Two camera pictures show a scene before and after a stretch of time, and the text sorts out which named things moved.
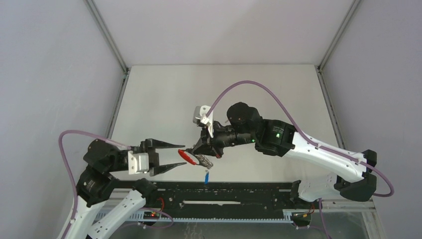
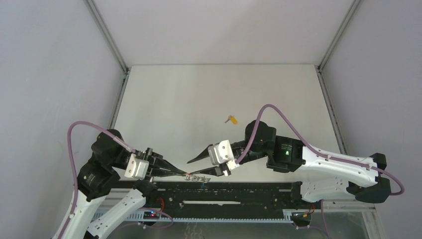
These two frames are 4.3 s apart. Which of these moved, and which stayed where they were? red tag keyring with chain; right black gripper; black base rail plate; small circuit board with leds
Moved: red tag keyring with chain; right black gripper
Stayed: small circuit board with leds; black base rail plate
